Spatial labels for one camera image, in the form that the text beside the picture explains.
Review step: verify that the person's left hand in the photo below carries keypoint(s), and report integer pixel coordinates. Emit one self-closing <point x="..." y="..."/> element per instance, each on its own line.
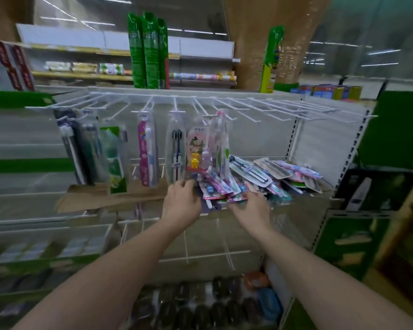
<point x="180" y="207"/>

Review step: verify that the person's right hand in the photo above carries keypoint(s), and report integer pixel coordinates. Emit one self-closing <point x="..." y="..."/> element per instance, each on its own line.
<point x="253" y="214"/>

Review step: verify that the pile of toothbrush packs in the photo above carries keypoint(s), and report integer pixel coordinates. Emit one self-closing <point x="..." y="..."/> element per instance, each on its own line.
<point x="272" y="175"/>

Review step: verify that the oval twin black toothbrush pack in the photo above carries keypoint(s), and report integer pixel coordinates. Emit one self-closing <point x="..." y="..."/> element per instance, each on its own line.
<point x="175" y="151"/>

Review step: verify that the pink label toothbrush pack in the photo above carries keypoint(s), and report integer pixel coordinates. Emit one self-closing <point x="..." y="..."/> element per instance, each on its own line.
<point x="144" y="158"/>

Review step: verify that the kids toothbrush pack yellow toy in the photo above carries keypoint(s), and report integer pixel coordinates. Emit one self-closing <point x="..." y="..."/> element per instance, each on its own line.
<point x="194" y="144"/>

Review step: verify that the clear green toothbrush pack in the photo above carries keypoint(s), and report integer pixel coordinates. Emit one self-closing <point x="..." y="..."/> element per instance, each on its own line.
<point x="226" y="154"/>

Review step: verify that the clear pink-topped toothbrush pack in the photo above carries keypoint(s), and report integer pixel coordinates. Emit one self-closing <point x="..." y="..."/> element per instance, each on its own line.
<point x="218" y="140"/>

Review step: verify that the green label toothbrush pack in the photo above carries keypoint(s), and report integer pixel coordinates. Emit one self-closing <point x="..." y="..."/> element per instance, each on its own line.
<point x="115" y="161"/>

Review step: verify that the teal twin toothbrush pack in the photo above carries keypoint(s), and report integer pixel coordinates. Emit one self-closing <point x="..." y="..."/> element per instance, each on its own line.
<point x="93" y="151"/>

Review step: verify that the person's left forearm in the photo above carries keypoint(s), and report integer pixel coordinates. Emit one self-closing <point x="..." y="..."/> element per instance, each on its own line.
<point x="96" y="285"/>

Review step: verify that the person's right forearm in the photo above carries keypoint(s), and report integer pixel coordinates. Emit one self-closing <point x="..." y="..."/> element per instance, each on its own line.
<point x="337" y="285"/>

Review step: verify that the white shelf unit yellow strips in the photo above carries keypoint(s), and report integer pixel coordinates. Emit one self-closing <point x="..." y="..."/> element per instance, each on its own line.
<point x="65" y="37"/>

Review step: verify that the orange round object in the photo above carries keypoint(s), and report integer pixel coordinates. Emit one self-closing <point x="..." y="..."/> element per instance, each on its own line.
<point x="256" y="281"/>

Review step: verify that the blue round packet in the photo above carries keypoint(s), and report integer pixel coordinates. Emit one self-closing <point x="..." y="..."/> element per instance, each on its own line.
<point x="269" y="304"/>

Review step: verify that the brown cardboard tray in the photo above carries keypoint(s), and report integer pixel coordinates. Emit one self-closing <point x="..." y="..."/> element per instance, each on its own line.
<point x="89" y="199"/>

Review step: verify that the row of colourful wrap rolls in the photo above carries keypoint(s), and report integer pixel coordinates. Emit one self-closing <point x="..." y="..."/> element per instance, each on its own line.
<point x="199" y="77"/>

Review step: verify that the row of colourful boxes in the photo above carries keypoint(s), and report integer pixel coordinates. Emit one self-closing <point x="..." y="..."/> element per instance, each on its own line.
<point x="327" y="92"/>

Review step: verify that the black product box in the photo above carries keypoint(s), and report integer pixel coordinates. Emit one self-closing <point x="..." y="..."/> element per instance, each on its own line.
<point x="399" y="189"/>

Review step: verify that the green spray can red side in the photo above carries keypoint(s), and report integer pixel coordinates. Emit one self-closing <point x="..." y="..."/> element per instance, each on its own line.
<point x="163" y="54"/>

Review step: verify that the green yellow spray can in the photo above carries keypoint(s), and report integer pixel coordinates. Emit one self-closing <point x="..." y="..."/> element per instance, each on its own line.
<point x="272" y="61"/>

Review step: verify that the woven brown column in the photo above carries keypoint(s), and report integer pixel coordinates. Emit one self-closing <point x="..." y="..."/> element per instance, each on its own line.
<point x="3" y="13"/>
<point x="272" y="17"/>

